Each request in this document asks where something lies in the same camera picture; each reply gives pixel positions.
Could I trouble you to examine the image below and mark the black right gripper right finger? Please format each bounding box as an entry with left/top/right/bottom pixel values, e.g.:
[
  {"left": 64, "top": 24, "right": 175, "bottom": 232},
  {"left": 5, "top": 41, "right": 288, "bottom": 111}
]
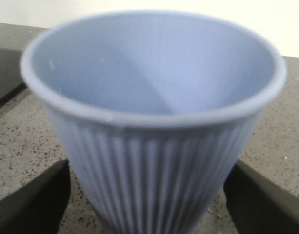
[{"left": 223, "top": 160, "right": 299, "bottom": 234}]

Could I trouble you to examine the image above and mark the black glass gas stove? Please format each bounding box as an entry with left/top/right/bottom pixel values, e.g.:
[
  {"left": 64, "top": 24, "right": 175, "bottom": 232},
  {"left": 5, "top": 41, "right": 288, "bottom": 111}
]
[{"left": 0, "top": 48, "right": 26, "bottom": 108}]

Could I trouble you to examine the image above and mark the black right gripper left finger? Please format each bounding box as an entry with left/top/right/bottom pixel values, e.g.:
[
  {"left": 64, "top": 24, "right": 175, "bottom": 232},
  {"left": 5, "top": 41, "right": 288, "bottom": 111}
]
[{"left": 0, "top": 160, "right": 71, "bottom": 234}]

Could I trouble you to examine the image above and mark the light blue ribbed cup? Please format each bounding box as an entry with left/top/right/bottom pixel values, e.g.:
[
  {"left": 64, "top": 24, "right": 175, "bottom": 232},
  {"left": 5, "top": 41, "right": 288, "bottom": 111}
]
[{"left": 20, "top": 10, "right": 287, "bottom": 234}]

